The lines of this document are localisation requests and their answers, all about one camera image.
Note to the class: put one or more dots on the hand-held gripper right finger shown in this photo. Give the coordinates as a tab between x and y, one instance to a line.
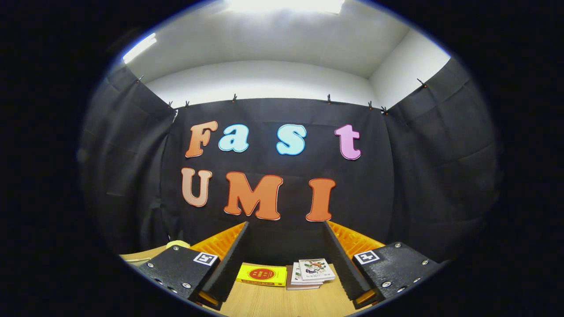
343	264

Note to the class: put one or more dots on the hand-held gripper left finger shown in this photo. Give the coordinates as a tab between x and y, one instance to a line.
229	264

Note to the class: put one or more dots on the cream fabric storage box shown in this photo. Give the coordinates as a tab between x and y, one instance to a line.
136	262

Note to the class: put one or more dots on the white book with illustrated cover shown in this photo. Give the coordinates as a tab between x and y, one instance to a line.
316	269

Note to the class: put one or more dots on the yellow book with red circle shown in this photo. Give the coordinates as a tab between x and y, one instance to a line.
261	274

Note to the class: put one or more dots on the yellow bun plush toy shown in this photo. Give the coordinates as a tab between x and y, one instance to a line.
178	243

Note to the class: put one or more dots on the row of black cloth clips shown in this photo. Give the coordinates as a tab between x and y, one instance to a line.
234	97

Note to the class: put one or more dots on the long ceiling light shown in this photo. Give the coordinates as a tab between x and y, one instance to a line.
139	48

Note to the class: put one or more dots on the wide ceiling light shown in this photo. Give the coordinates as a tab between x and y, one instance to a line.
286	5

